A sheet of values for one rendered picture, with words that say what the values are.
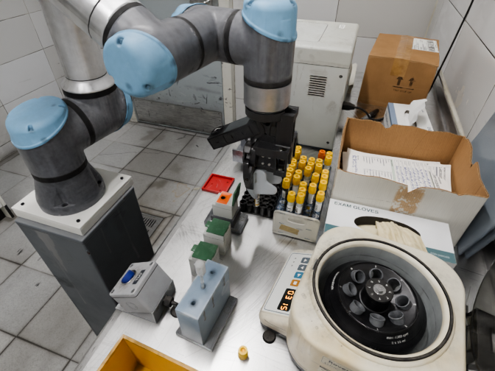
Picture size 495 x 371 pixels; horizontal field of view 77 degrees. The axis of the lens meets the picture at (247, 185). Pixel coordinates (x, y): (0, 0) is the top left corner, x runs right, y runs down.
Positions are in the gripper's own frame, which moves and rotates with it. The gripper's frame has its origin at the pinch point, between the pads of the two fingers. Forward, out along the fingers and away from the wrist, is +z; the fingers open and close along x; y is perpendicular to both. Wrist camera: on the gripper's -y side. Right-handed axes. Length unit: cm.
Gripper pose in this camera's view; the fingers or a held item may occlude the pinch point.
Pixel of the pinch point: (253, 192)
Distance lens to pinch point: 64.7
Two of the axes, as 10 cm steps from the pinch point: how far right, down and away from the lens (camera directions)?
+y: 9.4, 2.2, -2.6
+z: 0.0, 7.6, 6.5
